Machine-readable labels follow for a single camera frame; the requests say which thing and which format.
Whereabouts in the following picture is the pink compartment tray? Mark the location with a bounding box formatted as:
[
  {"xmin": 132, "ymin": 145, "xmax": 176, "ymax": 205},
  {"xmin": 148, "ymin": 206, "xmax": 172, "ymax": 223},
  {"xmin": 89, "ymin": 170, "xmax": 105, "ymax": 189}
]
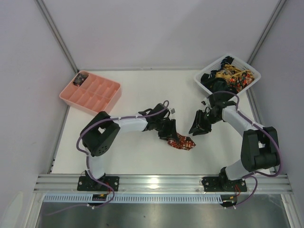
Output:
[{"xmin": 59, "ymin": 71, "xmax": 122, "ymax": 116}]

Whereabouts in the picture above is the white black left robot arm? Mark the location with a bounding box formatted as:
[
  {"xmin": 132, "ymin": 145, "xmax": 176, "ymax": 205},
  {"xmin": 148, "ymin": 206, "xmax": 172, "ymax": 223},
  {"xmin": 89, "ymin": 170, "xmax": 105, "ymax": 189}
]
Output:
[{"xmin": 76, "ymin": 100, "xmax": 179, "ymax": 183}]

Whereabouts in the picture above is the white perforated plastic basket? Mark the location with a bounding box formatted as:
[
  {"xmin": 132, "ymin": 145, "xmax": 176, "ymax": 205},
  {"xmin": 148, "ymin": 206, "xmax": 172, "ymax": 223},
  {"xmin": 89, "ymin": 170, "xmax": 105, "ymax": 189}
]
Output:
[{"xmin": 194, "ymin": 54, "xmax": 261, "ymax": 96}]

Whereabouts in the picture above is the yellow patterned tie in basket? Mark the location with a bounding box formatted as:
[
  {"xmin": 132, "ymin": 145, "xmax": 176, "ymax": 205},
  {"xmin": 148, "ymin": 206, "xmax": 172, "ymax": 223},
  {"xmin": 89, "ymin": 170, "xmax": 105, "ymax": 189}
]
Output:
[{"xmin": 215, "ymin": 64, "xmax": 243, "ymax": 80}]

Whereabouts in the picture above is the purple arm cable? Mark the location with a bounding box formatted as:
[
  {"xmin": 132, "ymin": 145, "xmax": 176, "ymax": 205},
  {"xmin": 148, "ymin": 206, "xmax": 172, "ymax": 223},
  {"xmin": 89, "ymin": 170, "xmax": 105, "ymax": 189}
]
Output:
[
  {"xmin": 45, "ymin": 100, "xmax": 170, "ymax": 216},
  {"xmin": 208, "ymin": 91, "xmax": 285, "ymax": 209}
]

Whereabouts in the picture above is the white slotted cable duct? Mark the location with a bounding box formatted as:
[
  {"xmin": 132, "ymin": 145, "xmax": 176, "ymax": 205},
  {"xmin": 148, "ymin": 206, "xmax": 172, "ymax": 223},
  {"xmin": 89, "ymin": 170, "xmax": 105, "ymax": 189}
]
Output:
[{"xmin": 43, "ymin": 193, "xmax": 223, "ymax": 204}]

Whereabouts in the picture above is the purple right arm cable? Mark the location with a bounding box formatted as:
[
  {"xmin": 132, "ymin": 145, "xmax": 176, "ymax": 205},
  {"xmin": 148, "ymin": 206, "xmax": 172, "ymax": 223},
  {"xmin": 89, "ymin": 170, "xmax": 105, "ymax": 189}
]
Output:
[{"xmin": 208, "ymin": 91, "xmax": 285, "ymax": 209}]

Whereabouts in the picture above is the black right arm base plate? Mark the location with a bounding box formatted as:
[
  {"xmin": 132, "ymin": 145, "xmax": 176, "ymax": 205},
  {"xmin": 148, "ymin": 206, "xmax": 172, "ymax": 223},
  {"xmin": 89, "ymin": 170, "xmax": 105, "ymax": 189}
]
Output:
[{"xmin": 201, "ymin": 176, "xmax": 247, "ymax": 192}]

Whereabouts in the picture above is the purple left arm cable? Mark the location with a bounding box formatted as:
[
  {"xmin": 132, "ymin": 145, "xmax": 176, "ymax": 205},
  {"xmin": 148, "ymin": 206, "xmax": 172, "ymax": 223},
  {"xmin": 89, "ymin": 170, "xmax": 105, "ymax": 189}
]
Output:
[{"xmin": 45, "ymin": 100, "xmax": 170, "ymax": 216}]

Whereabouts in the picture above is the red multicolour patterned tie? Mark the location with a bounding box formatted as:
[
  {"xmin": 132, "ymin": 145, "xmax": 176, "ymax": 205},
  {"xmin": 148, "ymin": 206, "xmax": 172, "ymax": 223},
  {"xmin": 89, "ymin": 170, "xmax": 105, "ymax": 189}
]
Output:
[{"xmin": 167, "ymin": 133, "xmax": 196, "ymax": 151}]

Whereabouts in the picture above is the red floral tie in basket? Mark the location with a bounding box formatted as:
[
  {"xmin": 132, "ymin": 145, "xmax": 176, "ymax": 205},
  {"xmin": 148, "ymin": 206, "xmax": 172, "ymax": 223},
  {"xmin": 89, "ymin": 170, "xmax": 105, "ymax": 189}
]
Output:
[{"xmin": 226, "ymin": 70, "xmax": 255, "ymax": 92}]

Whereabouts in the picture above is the aluminium front rail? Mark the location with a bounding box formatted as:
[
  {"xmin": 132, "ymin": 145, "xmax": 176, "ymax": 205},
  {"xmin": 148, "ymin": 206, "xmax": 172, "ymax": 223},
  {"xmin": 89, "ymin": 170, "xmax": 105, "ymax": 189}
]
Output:
[{"xmin": 34, "ymin": 174, "xmax": 293, "ymax": 196}]

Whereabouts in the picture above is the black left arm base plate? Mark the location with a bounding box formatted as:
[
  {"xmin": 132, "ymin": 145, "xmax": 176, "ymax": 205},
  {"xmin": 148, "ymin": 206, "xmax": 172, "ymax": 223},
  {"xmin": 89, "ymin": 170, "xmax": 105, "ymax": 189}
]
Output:
[{"xmin": 77, "ymin": 175, "xmax": 120, "ymax": 191}]

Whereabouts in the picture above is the rolled dark tie in tray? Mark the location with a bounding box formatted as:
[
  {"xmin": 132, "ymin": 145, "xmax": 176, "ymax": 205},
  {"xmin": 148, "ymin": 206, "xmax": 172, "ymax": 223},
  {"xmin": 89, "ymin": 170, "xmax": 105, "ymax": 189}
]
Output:
[{"xmin": 72, "ymin": 73, "xmax": 88, "ymax": 87}]

